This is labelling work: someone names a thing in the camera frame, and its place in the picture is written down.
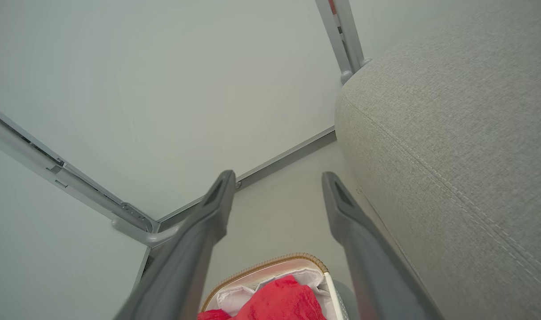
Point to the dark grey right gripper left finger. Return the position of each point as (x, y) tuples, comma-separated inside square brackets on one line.
[(186, 258)]

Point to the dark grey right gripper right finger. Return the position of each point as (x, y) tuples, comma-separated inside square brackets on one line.
[(368, 262)]

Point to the red jersey garment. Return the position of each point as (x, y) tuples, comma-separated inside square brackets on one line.
[(279, 302)]

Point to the light grey fabric sofa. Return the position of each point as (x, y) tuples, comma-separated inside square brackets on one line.
[(452, 155)]

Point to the white laundry basket brown rim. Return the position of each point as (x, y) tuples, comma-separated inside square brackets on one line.
[(270, 266)]

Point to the grey baseboard strip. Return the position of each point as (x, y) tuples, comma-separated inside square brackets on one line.
[(288, 155)]

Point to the grey metal frame tube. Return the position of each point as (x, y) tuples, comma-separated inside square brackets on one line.
[(30, 153)]

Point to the grey metal frame post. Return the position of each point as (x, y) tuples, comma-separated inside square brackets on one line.
[(341, 40)]

